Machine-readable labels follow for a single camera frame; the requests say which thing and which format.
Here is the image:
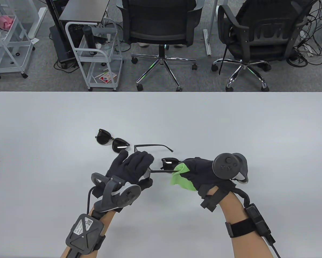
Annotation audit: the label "person's left hand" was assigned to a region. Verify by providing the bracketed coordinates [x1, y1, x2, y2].
[106, 150, 154, 192]

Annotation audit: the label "person's right hand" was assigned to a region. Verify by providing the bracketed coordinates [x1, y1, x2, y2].
[181, 157, 236, 213]

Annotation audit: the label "green cleaning cloth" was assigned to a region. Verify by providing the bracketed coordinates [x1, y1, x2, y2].
[171, 164, 197, 192]

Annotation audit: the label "black thick-framed sunglasses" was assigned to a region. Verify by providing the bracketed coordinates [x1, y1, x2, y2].
[134, 144, 177, 180]

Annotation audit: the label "black thin-armed sunglasses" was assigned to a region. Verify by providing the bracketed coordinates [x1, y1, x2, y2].
[161, 158, 182, 170]

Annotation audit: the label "black sunglasses gold metal bridge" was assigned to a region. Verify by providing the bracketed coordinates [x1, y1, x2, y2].
[95, 129, 131, 154]

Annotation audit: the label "person's right forearm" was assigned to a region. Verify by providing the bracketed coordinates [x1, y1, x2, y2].
[220, 192, 274, 258]

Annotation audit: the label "person's left forearm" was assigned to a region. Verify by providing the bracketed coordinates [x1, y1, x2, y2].
[60, 210, 118, 258]

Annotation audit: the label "grey VR controller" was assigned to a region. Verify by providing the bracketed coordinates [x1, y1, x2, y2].
[91, 173, 141, 213]
[213, 153, 249, 185]

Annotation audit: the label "black wrist sensor box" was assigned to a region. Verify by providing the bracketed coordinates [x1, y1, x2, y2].
[244, 203, 275, 246]

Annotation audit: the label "black sensor box white label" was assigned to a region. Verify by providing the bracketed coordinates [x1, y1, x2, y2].
[65, 214, 105, 254]

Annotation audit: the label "red white packet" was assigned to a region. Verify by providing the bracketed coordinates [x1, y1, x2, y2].
[98, 72, 118, 84]

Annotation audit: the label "white desk leg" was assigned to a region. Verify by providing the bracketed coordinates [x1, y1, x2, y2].
[203, 0, 220, 56]
[29, 8, 48, 39]

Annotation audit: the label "black office chair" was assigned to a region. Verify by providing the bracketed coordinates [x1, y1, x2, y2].
[116, 0, 204, 92]
[211, 0, 316, 92]

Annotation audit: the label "black bottle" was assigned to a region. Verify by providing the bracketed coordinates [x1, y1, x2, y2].
[82, 26, 97, 56]

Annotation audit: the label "black computer tower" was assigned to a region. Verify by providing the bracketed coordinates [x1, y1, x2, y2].
[49, 25, 79, 69]

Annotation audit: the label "dark side table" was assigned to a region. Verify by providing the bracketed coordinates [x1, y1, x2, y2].
[46, 0, 111, 27]

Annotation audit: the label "white power strip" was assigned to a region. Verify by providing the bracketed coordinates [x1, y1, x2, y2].
[298, 30, 316, 57]

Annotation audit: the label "white mesh utility cart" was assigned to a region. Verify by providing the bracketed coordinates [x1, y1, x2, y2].
[0, 0, 36, 80]

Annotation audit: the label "pink cloth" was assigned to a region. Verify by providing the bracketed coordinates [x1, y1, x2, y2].
[0, 13, 16, 29]

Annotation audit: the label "black wrist strap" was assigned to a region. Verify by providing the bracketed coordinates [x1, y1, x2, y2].
[225, 219, 255, 238]
[92, 234, 106, 252]

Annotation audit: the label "white rounded-handle cart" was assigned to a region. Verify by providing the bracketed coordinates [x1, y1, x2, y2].
[65, 19, 124, 92]

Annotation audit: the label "tangle of black cables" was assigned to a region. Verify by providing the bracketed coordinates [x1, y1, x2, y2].
[286, 0, 322, 67]

